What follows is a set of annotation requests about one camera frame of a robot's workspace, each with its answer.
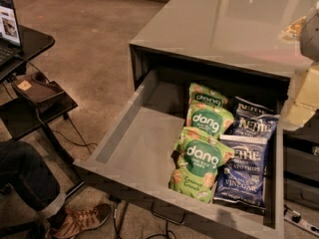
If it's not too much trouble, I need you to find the person leg in jeans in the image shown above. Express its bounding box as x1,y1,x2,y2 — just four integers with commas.
0,140,67,221

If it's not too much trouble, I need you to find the white power strip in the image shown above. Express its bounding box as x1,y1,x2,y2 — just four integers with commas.
284,205,319,237

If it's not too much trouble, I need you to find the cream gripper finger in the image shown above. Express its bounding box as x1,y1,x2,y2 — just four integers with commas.
284,102,315,127
294,66,319,111

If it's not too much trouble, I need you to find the open grey top drawer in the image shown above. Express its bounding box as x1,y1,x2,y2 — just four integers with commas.
75,67,284,239

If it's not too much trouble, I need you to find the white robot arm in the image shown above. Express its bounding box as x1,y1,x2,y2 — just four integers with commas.
280,2,319,131

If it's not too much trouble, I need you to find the grey counter cabinet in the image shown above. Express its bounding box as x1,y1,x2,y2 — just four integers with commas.
129,0,319,211

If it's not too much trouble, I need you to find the blue kettle chip bag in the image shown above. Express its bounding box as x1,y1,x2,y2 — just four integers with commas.
234,97,275,118
214,134,267,209
226,115,279,139

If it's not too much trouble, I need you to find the rear green dang chip bag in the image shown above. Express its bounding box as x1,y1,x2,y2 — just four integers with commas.
188,83,228,107

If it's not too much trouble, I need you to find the black two-tier desk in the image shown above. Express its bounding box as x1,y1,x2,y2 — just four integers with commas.
0,26,84,196

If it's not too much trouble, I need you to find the dark brown pouch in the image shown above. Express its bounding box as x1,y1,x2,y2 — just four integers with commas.
11,72,65,113

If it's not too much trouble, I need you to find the green dang chip bag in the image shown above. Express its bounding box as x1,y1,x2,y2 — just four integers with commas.
188,83,228,107
186,103,234,138
168,126,234,203

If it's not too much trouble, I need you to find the black desk cable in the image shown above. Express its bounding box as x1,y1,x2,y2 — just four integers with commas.
1,55,99,156

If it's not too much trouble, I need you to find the front green dang chip bag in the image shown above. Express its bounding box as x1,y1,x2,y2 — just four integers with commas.
168,126,234,203

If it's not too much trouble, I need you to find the black drawer handle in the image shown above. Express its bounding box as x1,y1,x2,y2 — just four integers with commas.
151,201,185,225

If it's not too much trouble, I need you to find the open laptop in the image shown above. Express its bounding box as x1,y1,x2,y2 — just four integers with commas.
0,0,22,66

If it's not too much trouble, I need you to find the black floor cable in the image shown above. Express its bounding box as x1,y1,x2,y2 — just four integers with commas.
111,196,178,239

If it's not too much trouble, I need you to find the middle green dang chip bag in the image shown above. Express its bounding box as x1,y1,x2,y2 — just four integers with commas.
186,103,234,138

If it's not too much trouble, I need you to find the brown laced shoe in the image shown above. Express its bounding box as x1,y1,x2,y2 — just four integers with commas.
51,203,112,239

